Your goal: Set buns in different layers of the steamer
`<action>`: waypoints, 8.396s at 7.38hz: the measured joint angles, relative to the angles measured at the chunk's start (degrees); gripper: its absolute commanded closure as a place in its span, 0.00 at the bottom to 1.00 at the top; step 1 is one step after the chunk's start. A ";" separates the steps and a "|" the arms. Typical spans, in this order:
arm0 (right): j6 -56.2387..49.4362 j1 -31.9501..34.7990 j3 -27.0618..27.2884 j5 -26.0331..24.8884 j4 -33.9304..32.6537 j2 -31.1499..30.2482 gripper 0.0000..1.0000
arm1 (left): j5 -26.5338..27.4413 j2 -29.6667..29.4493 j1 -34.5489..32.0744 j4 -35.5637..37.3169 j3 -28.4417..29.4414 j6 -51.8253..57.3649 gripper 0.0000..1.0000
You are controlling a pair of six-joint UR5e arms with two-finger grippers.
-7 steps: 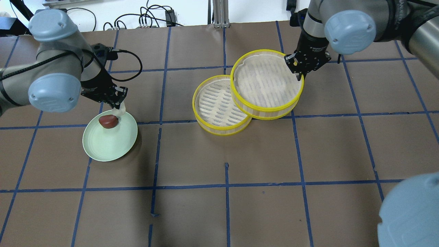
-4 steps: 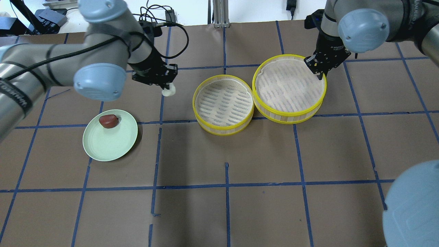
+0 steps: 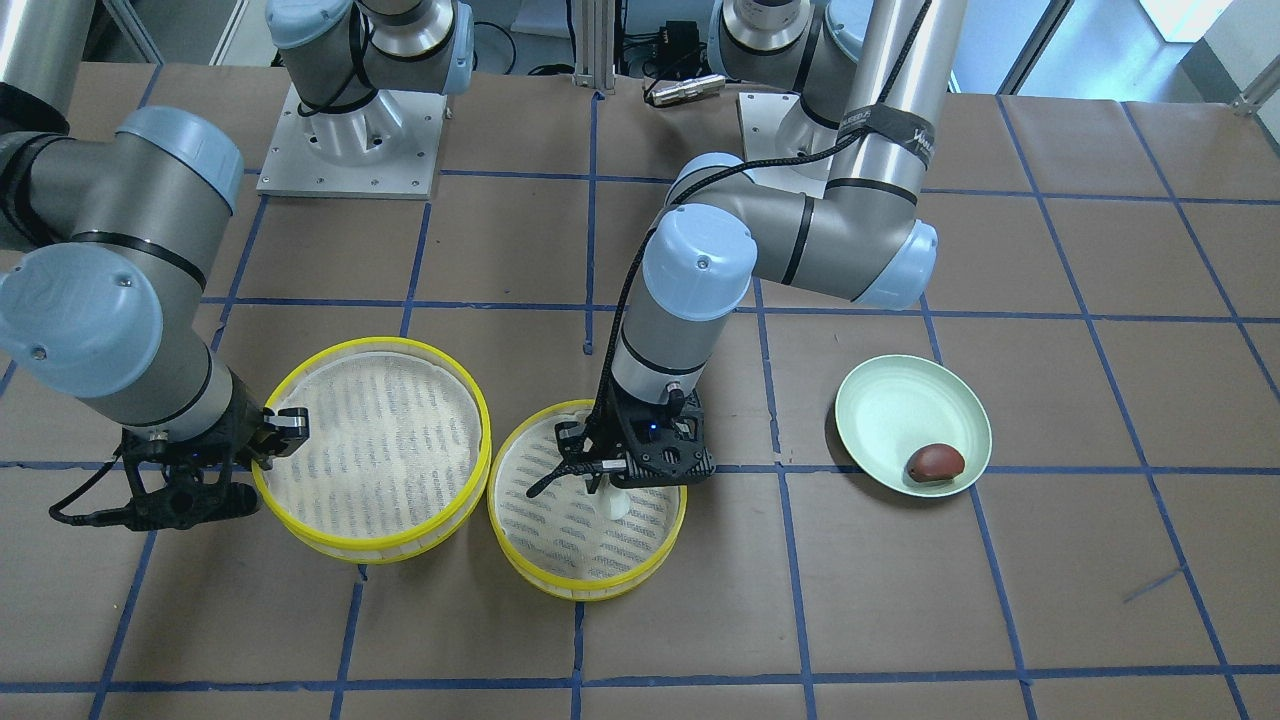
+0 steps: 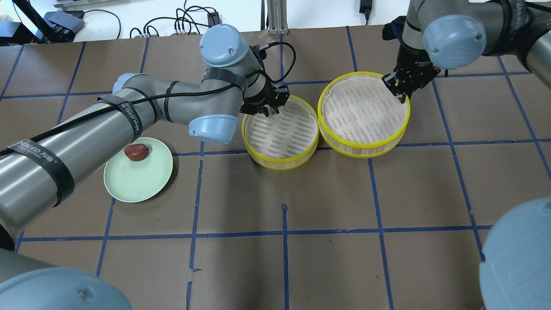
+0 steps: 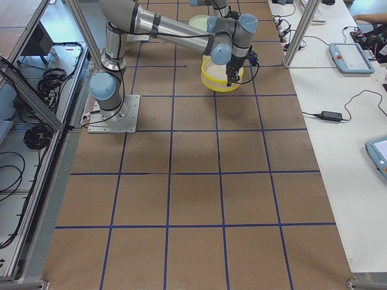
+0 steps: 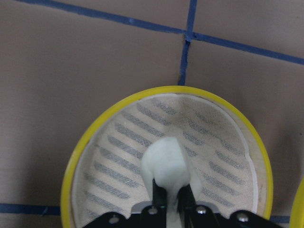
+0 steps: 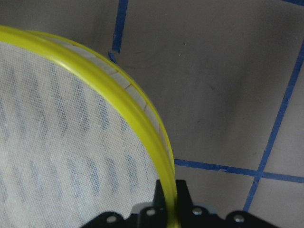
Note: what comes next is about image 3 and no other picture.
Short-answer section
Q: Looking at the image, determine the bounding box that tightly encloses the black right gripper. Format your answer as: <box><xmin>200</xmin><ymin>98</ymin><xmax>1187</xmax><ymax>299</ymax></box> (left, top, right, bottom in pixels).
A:
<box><xmin>50</xmin><ymin>368</ymin><xmax>311</xmax><ymax>530</ymax></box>

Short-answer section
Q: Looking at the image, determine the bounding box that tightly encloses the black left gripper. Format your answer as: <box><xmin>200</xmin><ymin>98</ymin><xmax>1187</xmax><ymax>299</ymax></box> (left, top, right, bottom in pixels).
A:
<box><xmin>552</xmin><ymin>388</ymin><xmax>716</xmax><ymax>489</ymax></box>

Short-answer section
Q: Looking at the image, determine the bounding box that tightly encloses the white steamed bun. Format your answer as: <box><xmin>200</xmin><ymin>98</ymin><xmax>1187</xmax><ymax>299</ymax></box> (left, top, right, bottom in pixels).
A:
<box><xmin>588</xmin><ymin>475</ymin><xmax>631</xmax><ymax>521</ymax></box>

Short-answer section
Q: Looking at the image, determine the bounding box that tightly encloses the yellow steamer top layer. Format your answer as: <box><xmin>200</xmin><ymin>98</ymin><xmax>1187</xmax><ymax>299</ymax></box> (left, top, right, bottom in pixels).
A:
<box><xmin>252</xmin><ymin>336</ymin><xmax>493</xmax><ymax>565</ymax></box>

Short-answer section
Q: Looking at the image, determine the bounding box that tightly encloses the yellow steamer layer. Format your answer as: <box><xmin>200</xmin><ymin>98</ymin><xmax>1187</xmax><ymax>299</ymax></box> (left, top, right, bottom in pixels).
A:
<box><xmin>486</xmin><ymin>398</ymin><xmax>689</xmax><ymax>601</ymax></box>
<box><xmin>252</xmin><ymin>336</ymin><xmax>493</xmax><ymax>565</ymax></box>

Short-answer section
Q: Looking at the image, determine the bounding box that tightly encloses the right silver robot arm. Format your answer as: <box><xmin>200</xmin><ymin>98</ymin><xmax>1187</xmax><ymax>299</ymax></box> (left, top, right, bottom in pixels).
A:
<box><xmin>1</xmin><ymin>1</ymin><xmax>310</xmax><ymax>530</ymax></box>

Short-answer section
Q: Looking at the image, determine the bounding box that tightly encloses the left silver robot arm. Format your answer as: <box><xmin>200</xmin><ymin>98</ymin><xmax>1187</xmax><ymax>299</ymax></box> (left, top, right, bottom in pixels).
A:
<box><xmin>526</xmin><ymin>1</ymin><xmax>966</xmax><ymax>498</ymax></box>

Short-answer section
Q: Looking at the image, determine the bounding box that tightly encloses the yellow steamer bottom layer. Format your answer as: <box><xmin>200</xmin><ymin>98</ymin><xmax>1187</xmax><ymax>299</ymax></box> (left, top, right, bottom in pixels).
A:
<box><xmin>486</xmin><ymin>398</ymin><xmax>689</xmax><ymax>601</ymax></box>

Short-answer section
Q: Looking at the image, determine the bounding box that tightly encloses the light green plate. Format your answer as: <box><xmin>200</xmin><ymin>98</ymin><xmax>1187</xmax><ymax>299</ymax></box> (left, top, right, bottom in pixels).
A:
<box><xmin>833</xmin><ymin>354</ymin><xmax>993</xmax><ymax>498</ymax></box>

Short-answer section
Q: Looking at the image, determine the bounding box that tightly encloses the dark red bun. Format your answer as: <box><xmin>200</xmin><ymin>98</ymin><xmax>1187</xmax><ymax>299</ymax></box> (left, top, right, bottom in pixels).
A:
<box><xmin>905</xmin><ymin>443</ymin><xmax>966</xmax><ymax>486</ymax></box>

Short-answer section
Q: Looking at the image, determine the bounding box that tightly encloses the silver cylindrical connector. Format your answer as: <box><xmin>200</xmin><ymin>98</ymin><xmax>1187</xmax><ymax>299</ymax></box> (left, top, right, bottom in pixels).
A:
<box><xmin>643</xmin><ymin>74</ymin><xmax>728</xmax><ymax>108</ymax></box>

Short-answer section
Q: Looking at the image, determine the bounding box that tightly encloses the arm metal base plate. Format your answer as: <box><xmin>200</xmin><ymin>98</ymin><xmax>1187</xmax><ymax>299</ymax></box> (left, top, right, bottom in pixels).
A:
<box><xmin>739</xmin><ymin>92</ymin><xmax>837</xmax><ymax>199</ymax></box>
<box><xmin>256</xmin><ymin>88</ymin><xmax>448</xmax><ymax>201</ymax></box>

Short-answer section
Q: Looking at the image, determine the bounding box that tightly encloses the aluminium frame post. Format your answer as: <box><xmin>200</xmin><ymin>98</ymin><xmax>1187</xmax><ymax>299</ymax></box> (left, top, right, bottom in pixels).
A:
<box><xmin>570</xmin><ymin>1</ymin><xmax>621</xmax><ymax>97</ymax></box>

